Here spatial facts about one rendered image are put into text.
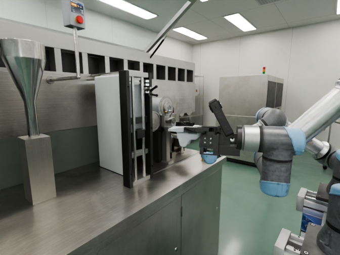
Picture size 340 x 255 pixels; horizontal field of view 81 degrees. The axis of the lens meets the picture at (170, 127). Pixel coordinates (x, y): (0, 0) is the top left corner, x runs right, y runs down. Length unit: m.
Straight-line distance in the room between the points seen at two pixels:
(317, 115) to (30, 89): 0.99
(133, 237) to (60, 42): 1.02
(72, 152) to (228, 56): 5.27
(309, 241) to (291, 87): 4.79
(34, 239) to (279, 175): 0.75
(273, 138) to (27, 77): 0.85
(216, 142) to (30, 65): 0.71
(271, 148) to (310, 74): 4.98
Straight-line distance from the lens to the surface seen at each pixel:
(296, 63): 5.58
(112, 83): 1.11
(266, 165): 0.62
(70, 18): 0.98
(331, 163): 1.38
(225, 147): 0.59
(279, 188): 0.63
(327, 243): 0.94
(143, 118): 0.98
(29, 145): 0.94
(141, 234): 0.96
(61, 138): 1.28
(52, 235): 0.81
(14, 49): 0.92
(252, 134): 0.58
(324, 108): 0.75
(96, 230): 0.78
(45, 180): 1.00
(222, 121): 0.58
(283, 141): 0.59
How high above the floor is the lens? 1.34
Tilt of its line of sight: 10 degrees down
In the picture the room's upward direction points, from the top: straight up
